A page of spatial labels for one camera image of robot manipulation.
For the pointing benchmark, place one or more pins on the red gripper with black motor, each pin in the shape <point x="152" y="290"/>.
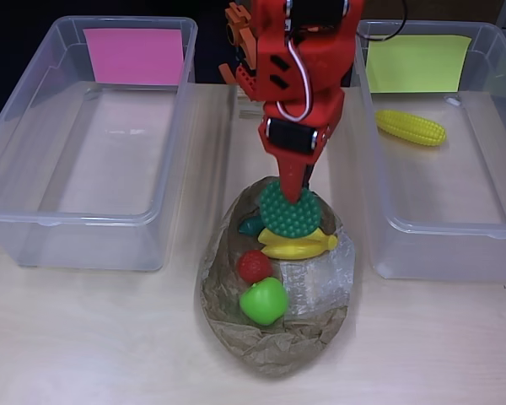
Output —
<point x="287" y="137"/>

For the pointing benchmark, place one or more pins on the dark green bumpy toy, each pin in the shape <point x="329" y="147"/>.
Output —
<point x="291" y="219"/>

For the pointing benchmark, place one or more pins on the dark green toy cucumber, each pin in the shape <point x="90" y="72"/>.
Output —
<point x="251" y="225"/>

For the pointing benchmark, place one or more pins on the yellow toy banana bunch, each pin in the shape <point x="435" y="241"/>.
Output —
<point x="295" y="249"/>

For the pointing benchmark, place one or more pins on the red toy strawberry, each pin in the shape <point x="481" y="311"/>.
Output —
<point x="255" y="266"/>

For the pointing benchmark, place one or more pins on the yellow toy corn cob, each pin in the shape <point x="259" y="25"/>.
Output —
<point x="409" y="126"/>

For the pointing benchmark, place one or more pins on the green toy apple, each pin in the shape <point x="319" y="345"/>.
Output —
<point x="263" y="304"/>

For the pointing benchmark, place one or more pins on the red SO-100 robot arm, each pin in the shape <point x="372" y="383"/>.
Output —
<point x="324" y="63"/>

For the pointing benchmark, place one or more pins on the clear plastic bin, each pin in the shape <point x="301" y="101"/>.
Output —
<point x="438" y="190"/>
<point x="109" y="169"/>

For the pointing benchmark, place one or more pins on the clear plastic wrap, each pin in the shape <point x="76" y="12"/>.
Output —
<point x="320" y="282"/>

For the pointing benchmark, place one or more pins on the orange printed clamp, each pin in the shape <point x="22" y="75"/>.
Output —
<point x="246" y="82"/>

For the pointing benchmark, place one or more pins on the yellow paper note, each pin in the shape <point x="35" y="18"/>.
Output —
<point x="417" y="63"/>

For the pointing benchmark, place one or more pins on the crumpled brown paper bag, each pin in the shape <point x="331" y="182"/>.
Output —
<point x="270" y="354"/>

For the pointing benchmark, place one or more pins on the pink paper note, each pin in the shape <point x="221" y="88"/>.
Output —
<point x="135" y="57"/>

